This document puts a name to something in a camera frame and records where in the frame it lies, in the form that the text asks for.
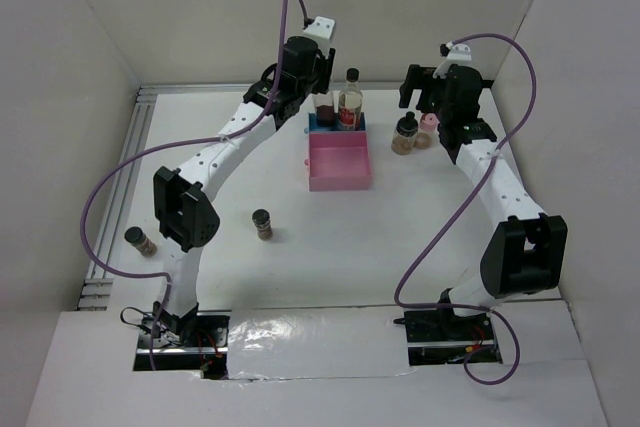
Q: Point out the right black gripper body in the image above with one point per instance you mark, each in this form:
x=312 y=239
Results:
x=442 y=109

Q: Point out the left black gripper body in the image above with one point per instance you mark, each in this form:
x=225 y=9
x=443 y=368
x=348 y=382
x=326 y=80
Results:
x=320 y=80

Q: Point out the spice jar pink cap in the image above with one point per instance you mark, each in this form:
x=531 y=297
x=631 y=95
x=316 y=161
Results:
x=427 y=126

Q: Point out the glass oil bottle gold spout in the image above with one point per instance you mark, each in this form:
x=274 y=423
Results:
x=324 y=109

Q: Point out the soy sauce bottle red label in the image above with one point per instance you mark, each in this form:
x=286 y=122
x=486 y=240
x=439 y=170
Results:
x=350 y=102

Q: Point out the round spice jar black cap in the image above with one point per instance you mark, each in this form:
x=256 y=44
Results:
x=405 y=133

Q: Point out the small pepper shaker black lid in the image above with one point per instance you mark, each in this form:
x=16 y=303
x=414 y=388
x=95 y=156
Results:
x=262 y=222

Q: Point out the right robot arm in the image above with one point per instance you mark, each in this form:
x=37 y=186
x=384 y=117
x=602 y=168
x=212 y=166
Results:
x=525 y=253

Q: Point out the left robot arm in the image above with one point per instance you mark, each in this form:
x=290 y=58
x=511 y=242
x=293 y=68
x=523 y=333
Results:
x=183 y=196

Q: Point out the blue plastic drawer box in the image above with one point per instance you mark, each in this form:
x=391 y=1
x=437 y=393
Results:
x=314 y=126

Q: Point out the pink plastic drawer box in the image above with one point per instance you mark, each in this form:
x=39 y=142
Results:
x=338 y=161

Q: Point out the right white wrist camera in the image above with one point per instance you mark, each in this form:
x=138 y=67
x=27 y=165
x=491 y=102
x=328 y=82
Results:
x=452 y=54

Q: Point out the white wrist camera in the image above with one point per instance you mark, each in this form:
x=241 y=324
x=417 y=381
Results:
x=452 y=54
x=321 y=31

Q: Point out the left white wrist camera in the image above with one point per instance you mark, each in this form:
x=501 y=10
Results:
x=321 y=31

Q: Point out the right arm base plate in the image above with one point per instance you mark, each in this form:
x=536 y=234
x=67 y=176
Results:
x=437 y=337

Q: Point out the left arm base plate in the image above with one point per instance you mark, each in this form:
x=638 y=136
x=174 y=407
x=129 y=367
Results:
x=204 y=348

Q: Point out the aluminium rail frame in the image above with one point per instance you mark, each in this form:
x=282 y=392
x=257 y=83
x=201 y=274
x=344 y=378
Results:
x=329 y=249

